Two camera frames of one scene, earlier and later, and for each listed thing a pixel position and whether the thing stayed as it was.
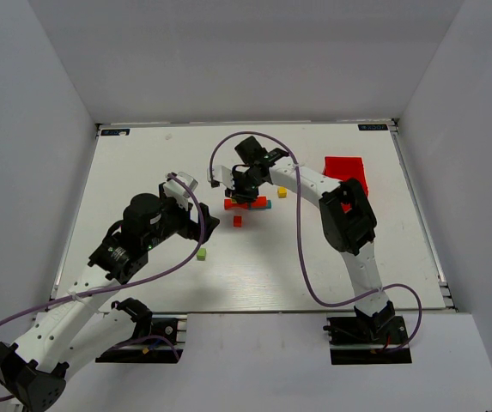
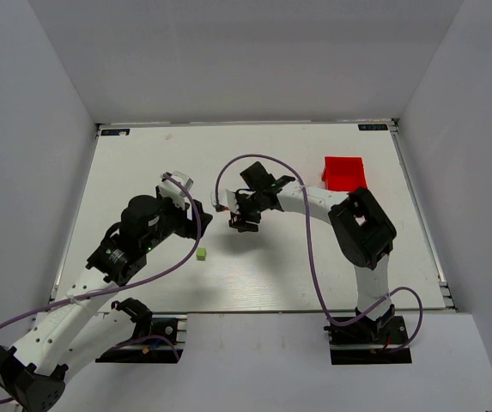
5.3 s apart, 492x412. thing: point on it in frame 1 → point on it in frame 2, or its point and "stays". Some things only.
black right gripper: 245,195 → 243,213
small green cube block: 201,253 stays
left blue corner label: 115,132 stays
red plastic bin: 343,168 stays
